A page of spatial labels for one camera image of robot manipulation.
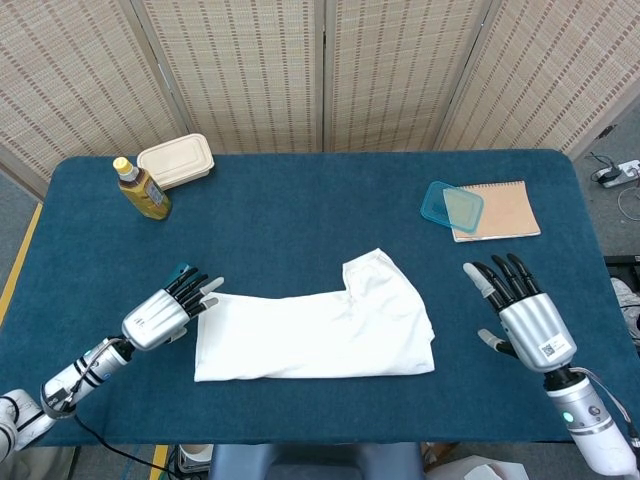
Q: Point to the blue carpeted table surface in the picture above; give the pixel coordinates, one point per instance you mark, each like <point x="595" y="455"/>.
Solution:
<point x="320" y="410"/>

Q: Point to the teal plastic holder with holes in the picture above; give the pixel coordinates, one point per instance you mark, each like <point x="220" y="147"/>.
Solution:
<point x="179" y="272"/>

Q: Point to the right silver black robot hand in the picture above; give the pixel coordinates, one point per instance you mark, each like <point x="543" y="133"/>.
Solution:
<point x="535" y="330"/>

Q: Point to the white t-shirt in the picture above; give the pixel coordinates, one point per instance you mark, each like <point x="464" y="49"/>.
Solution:
<point x="310" y="335"/>

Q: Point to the white paper sheet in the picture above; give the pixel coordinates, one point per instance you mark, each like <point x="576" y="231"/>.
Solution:
<point x="480" y="472"/>

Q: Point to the brown spiral notebook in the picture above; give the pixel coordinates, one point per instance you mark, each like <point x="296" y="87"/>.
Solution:
<point x="510" y="210"/>

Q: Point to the woven folding screen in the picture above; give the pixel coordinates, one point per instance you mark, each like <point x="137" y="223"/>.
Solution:
<point x="250" y="75"/>

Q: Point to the yellow capped green tea bottle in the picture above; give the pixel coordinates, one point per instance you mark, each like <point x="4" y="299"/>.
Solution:
<point x="150" y="197"/>

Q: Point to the white power strip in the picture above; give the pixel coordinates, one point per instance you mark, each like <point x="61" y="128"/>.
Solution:
<point x="627" y="170"/>

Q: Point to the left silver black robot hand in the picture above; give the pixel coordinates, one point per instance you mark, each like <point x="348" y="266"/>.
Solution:
<point x="152" y="320"/>

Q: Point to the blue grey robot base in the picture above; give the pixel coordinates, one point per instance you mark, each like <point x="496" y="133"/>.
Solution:
<point x="315" y="462"/>

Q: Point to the black flat object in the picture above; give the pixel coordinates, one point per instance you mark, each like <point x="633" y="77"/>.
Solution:
<point x="625" y="262"/>

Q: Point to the blue transparent container lid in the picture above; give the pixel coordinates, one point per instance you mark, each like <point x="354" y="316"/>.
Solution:
<point x="452" y="207"/>

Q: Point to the white round device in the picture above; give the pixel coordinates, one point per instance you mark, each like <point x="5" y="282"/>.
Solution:
<point x="192" y="457"/>

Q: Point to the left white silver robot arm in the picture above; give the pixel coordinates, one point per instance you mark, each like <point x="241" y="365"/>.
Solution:
<point x="85" y="372"/>

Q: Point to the black power adapter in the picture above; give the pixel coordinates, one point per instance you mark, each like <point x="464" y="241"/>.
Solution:
<point x="607" y="175"/>

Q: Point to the beige lidded food container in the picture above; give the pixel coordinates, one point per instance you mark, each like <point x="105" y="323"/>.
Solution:
<point x="175" y="160"/>

